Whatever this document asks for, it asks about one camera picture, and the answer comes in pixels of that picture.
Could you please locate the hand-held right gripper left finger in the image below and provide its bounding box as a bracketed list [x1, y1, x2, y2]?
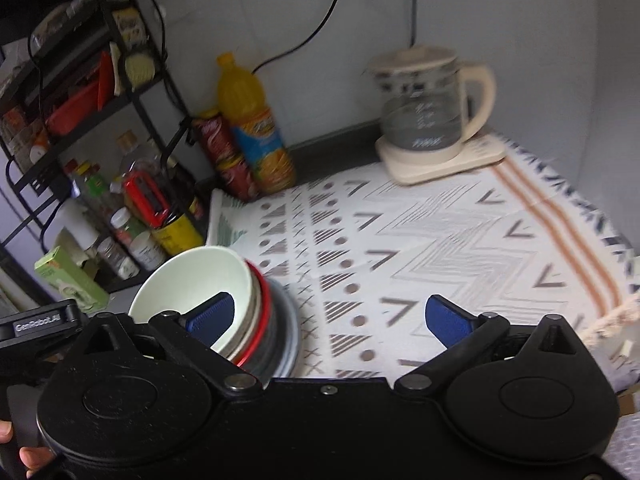
[80, 292, 263, 400]

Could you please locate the red rimmed bowl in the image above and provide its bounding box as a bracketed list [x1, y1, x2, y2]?
[232, 262, 273, 367]

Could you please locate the white capped spice jar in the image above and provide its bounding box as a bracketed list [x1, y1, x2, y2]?
[129, 231, 167, 272]

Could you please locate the brown spice jar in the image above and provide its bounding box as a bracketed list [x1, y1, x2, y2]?
[97, 237, 141, 281]

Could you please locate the glass kettle with cream lid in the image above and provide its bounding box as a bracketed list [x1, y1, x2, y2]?
[367, 45, 497, 158]

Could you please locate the white enamel plate script print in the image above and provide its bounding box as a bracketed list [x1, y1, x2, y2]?
[260, 282, 302, 379]

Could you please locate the patterned white tablecloth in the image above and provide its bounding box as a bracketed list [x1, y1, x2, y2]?
[207, 132, 640, 382]

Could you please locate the clear oil bottle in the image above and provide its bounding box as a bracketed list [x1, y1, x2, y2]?
[115, 130, 168, 186]

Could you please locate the red plastic tray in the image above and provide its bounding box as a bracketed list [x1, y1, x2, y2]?
[45, 52, 117, 137]

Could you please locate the pale green bowl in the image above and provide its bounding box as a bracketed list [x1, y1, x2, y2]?
[128, 245, 254, 357]

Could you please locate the person's left hand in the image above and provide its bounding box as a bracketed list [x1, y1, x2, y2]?
[0, 421, 55, 471]

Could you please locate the beige bowl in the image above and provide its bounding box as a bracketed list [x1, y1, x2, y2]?
[222, 259, 263, 361]

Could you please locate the red chips can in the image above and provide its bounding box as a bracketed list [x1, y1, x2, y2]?
[192, 110, 261, 203]

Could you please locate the white enamel plate bakery print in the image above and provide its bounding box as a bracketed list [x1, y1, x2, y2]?
[245, 277, 288, 376]

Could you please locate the thin black cable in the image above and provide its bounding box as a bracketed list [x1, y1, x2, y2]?
[250, 0, 349, 76]

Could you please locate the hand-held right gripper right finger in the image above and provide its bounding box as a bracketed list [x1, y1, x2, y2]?
[394, 296, 587, 402]

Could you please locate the red kitchen tool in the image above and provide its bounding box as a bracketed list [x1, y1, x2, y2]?
[122, 170, 172, 229]

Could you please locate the green carton box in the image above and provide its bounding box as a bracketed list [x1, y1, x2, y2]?
[34, 246, 111, 314]

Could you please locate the cream kettle base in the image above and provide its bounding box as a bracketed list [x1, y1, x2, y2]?
[375, 132, 507, 186]

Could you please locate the black metal rack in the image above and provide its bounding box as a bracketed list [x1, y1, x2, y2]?
[0, 0, 213, 293]

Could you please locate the black kettle cable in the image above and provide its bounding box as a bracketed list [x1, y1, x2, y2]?
[404, 0, 420, 52]

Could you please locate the orange juice bottle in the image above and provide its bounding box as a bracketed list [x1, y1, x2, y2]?
[216, 52, 297, 196]

